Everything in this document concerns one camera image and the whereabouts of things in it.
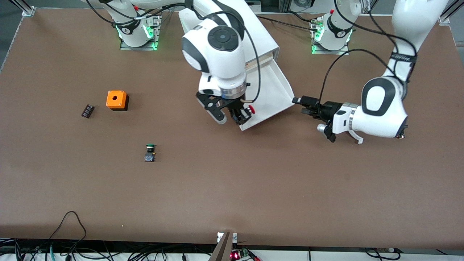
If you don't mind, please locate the red push button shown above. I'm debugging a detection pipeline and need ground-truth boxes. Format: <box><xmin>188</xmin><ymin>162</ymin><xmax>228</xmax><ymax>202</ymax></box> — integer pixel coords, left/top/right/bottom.
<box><xmin>239</xmin><ymin>105</ymin><xmax>255</xmax><ymax>122</ymax></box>

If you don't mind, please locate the white curved plastic arc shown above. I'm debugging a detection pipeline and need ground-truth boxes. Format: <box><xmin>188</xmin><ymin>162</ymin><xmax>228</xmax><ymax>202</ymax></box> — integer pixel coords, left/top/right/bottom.
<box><xmin>347</xmin><ymin>130</ymin><xmax>364</xmax><ymax>145</ymax></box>

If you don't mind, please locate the green circuit board red LED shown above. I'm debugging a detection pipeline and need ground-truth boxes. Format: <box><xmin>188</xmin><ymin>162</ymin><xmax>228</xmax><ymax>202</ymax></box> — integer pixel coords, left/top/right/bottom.
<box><xmin>230</xmin><ymin>248</ymin><xmax>251</xmax><ymax>261</ymax></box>

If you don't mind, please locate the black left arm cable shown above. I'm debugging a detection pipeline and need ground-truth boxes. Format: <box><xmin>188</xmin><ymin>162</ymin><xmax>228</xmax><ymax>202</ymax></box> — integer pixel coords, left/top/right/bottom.
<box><xmin>318</xmin><ymin>0</ymin><xmax>418</xmax><ymax>105</ymax></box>

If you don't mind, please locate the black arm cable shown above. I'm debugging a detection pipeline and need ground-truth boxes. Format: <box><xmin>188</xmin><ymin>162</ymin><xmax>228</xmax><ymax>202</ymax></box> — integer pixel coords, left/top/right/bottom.
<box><xmin>83</xmin><ymin>0</ymin><xmax>262</xmax><ymax>104</ymax></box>
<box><xmin>318</xmin><ymin>0</ymin><xmax>418</xmax><ymax>105</ymax></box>

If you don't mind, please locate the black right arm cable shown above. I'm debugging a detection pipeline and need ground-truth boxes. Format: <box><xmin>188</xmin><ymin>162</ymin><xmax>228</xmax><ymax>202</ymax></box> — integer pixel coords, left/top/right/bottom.
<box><xmin>83</xmin><ymin>0</ymin><xmax>262</xmax><ymax>104</ymax></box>

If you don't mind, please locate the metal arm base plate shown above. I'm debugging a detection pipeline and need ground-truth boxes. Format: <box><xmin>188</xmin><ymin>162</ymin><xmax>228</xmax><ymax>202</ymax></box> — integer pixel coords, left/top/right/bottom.
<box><xmin>120</xmin><ymin>14</ymin><xmax>162</xmax><ymax>51</ymax></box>
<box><xmin>311</xmin><ymin>18</ymin><xmax>350</xmax><ymax>55</ymax></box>

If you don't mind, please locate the thin black table cable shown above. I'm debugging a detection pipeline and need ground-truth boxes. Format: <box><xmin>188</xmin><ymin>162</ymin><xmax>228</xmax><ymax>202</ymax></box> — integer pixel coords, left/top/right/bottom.
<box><xmin>256</xmin><ymin>14</ymin><xmax>321</xmax><ymax>32</ymax></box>

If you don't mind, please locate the orange button enclosure box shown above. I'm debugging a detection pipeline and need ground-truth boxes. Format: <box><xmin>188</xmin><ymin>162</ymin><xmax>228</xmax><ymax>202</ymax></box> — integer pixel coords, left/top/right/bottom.
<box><xmin>106</xmin><ymin>90</ymin><xmax>129</xmax><ymax>111</ymax></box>

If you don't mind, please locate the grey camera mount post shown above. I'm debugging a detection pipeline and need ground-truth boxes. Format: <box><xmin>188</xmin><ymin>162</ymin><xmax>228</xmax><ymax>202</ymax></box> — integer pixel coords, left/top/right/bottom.
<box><xmin>208</xmin><ymin>232</ymin><xmax>234</xmax><ymax>261</ymax></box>

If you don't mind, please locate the tangle of black cables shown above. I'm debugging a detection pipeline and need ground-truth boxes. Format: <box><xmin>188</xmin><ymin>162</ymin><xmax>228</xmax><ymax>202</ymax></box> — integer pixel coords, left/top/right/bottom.
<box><xmin>0</xmin><ymin>237</ymin><xmax>203</xmax><ymax>261</ymax></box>

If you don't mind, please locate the black looped cable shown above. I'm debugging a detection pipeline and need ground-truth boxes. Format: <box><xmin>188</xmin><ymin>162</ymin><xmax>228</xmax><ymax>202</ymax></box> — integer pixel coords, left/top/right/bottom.
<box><xmin>49</xmin><ymin>211</ymin><xmax>87</xmax><ymax>241</ymax></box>

